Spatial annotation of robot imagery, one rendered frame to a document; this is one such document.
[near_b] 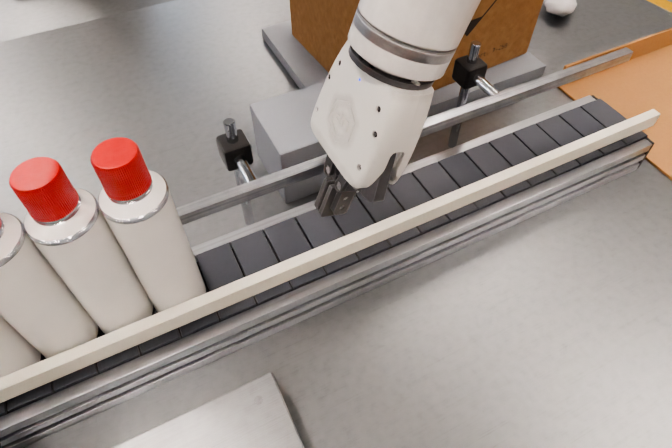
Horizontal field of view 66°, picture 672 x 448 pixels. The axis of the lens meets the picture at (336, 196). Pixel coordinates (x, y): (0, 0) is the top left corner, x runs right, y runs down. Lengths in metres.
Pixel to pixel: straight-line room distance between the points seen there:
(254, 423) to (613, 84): 0.72
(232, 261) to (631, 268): 0.45
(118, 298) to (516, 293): 0.41
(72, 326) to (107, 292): 0.05
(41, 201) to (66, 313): 0.13
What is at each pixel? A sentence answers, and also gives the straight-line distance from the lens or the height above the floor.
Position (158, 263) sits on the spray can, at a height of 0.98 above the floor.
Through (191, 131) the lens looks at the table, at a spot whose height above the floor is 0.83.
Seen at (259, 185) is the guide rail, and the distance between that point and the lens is 0.51.
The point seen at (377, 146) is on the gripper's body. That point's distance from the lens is 0.42.
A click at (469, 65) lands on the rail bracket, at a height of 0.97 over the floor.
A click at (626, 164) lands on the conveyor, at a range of 0.77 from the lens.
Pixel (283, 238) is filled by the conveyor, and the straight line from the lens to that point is 0.57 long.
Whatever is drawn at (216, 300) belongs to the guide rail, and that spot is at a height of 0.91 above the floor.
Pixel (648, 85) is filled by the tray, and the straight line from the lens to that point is 0.96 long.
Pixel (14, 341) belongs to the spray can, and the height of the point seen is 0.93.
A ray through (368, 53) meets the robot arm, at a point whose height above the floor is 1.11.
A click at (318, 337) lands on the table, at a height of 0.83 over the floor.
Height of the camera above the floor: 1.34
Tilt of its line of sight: 50 degrees down
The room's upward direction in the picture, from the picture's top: straight up
